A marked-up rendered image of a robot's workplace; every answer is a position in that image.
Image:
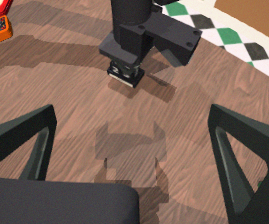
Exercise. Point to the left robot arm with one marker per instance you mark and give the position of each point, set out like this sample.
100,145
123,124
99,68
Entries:
176,40

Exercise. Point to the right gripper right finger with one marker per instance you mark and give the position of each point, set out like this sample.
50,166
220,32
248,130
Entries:
241,208

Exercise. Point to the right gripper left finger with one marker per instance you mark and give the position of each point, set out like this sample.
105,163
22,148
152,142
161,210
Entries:
16,132

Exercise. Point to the orange multimeter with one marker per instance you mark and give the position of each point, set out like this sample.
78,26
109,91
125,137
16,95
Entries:
5,28

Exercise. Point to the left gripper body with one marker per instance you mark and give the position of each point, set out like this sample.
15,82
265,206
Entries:
111,45

